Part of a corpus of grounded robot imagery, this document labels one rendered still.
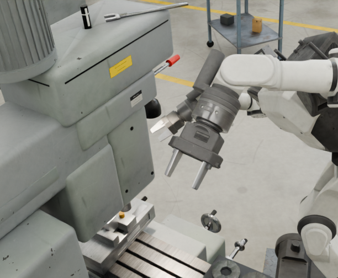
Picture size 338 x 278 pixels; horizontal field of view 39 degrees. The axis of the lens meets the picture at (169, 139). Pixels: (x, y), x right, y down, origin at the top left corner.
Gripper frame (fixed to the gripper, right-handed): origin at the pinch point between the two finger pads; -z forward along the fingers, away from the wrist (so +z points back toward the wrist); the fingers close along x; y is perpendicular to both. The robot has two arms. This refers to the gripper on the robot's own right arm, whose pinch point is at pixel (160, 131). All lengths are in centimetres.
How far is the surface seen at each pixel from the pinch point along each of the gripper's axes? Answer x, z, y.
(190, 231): -40, -18, 30
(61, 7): -270, -23, -347
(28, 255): 77, -38, 42
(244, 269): 18, -3, 66
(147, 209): -8.9, -23.8, 20.3
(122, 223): 2.2, -32.9, 22.5
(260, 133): -212, 56, -44
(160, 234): -21.6, -27.3, 28.2
